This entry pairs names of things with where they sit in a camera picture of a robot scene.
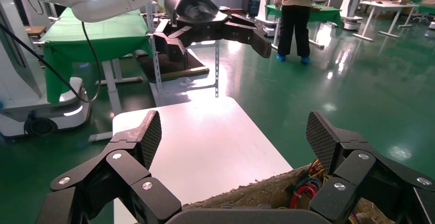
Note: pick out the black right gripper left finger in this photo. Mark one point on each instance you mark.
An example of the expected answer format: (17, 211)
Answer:
(125, 168)

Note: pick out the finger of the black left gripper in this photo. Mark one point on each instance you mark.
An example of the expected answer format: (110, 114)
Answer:
(248, 32)
(170, 42)

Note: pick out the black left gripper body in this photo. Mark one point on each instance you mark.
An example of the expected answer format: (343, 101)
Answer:
(190, 8)

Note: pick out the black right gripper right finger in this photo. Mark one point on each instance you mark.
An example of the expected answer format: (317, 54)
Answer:
(353, 168)

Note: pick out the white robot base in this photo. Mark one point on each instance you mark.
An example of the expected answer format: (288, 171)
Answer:
(20, 96)

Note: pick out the dark wooden board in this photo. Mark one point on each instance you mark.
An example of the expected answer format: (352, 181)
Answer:
(170, 68)

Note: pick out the black cabinet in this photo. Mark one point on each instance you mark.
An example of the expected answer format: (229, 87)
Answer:
(251, 1)

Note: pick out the slotted metal angle rack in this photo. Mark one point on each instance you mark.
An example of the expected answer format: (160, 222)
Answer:
(216, 69)

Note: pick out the person in beige shirt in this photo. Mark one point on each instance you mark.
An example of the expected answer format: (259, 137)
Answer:
(299, 22)

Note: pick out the large green cloth table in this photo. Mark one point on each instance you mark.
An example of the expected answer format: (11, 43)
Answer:
(102, 35)

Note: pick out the small green cloth table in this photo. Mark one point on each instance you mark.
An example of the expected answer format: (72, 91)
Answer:
(326, 15)

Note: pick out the worn cardboard divider box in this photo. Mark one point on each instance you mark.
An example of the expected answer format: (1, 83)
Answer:
(258, 192)

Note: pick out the white frame desk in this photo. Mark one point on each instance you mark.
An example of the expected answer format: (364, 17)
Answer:
(387, 5)

